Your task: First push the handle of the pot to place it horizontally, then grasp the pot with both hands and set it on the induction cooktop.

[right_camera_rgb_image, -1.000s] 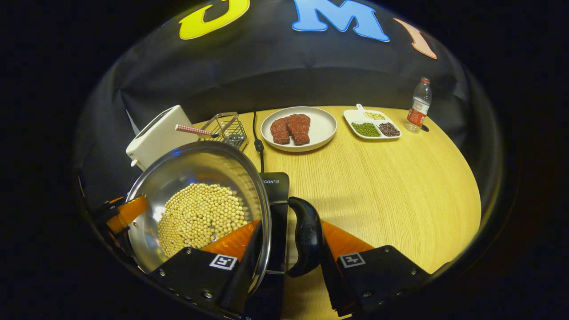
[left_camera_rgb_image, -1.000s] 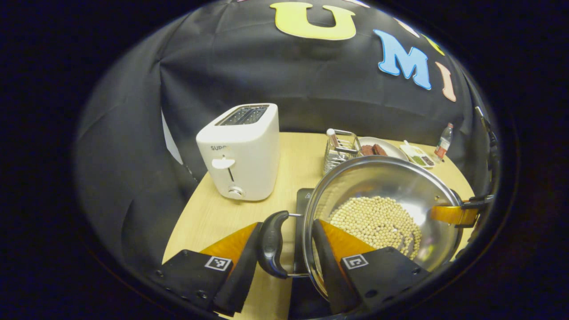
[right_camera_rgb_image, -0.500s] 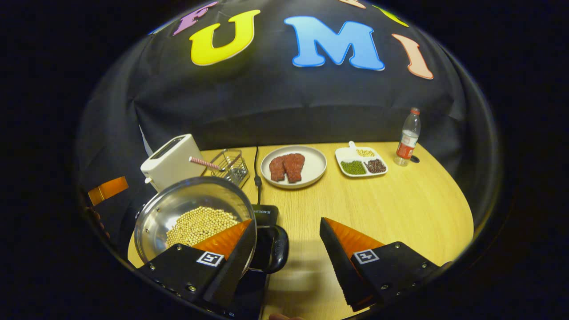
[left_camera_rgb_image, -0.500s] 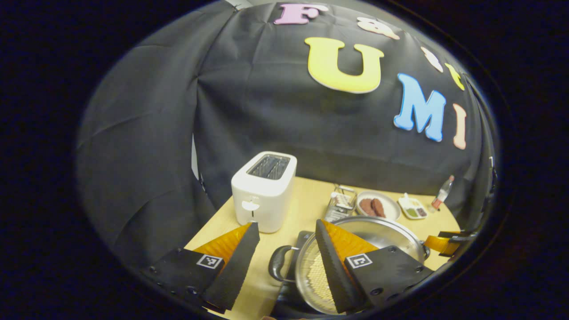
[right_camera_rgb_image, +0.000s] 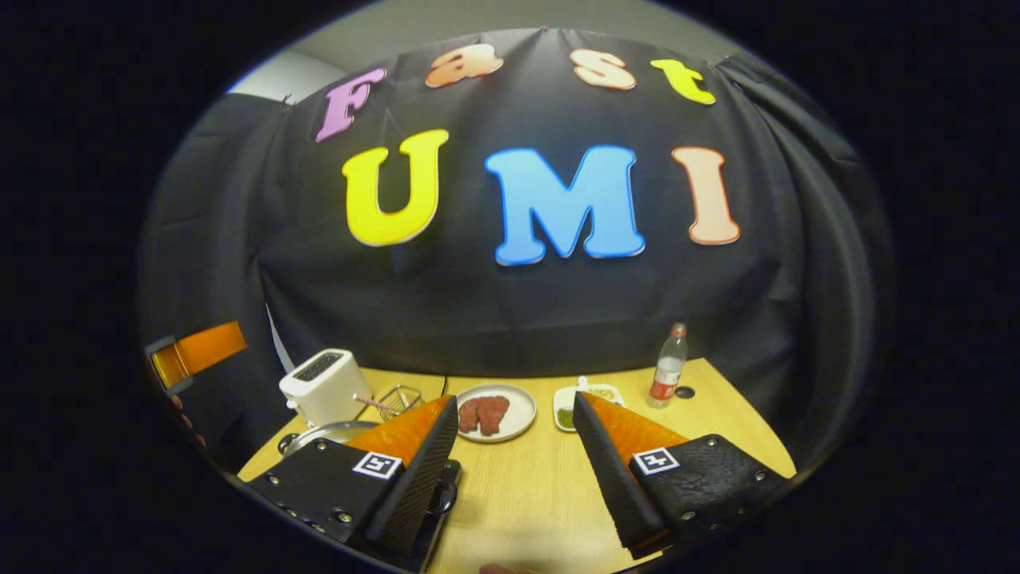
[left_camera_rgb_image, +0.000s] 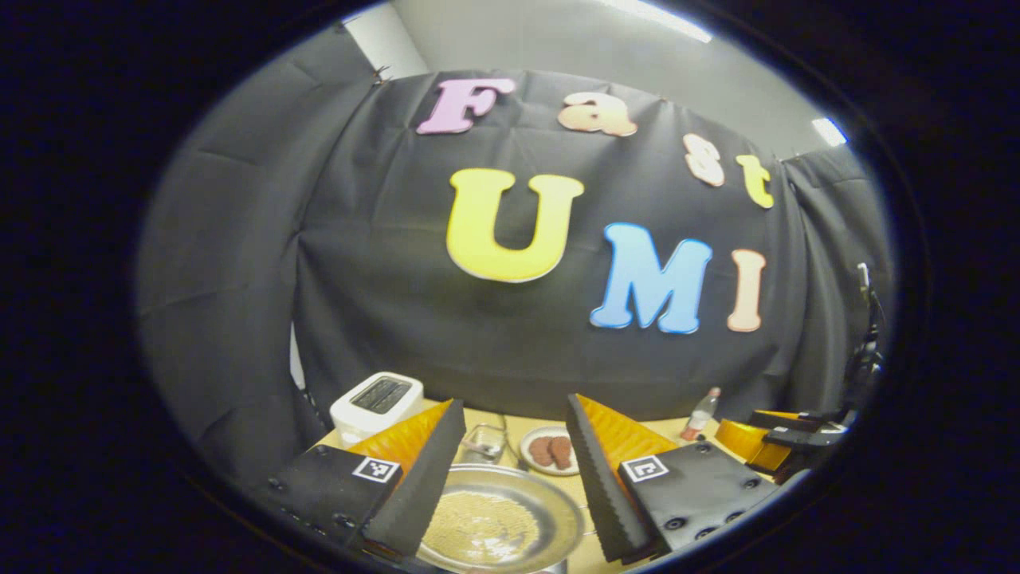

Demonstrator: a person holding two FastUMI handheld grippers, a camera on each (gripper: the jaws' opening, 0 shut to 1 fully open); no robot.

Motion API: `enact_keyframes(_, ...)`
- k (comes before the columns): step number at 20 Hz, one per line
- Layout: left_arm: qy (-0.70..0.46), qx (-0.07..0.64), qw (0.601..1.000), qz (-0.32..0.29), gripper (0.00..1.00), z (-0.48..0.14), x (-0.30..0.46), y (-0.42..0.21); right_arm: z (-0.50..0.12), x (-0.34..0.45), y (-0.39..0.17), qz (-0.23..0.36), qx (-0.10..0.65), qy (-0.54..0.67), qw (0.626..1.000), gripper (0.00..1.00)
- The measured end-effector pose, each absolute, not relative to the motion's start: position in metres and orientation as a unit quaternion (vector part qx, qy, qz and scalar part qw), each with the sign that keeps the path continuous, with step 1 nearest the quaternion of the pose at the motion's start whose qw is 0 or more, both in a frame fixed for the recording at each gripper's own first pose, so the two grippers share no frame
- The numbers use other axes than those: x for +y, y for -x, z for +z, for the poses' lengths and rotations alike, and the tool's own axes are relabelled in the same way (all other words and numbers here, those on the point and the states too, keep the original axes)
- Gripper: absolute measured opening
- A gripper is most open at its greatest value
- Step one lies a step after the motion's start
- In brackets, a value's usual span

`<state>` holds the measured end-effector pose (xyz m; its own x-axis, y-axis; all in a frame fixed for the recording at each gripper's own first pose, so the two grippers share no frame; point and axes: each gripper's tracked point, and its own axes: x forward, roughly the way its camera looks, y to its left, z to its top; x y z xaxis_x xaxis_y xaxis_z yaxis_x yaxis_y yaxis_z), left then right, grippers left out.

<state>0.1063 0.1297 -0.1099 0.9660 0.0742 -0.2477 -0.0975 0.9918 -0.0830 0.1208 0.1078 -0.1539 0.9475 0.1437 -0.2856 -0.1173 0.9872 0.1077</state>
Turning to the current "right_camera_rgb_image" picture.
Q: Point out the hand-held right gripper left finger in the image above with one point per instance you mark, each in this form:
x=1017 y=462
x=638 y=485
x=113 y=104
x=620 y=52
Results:
x=418 y=478

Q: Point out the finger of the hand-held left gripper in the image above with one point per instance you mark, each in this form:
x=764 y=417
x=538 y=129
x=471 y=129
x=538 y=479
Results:
x=207 y=351

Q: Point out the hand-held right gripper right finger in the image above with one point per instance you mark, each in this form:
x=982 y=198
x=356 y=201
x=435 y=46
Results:
x=613 y=478

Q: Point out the black induction cooktop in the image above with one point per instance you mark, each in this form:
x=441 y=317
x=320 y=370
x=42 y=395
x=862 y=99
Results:
x=438 y=530

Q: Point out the pile of green beans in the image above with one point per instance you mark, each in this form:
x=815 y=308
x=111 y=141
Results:
x=566 y=418

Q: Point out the small pile of yellow beans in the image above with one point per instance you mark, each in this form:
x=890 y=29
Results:
x=602 y=394

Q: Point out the red meat slices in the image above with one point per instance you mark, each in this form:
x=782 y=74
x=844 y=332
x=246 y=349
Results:
x=486 y=414

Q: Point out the white divided dish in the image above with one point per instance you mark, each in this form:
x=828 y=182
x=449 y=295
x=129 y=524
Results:
x=562 y=399

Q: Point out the clear plastic water bottle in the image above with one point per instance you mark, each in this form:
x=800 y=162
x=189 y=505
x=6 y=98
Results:
x=665 y=383

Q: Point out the white oval plate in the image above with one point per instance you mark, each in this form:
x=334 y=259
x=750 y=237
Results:
x=522 y=406

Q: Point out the white toaster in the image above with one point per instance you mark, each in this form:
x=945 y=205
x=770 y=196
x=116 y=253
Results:
x=327 y=391

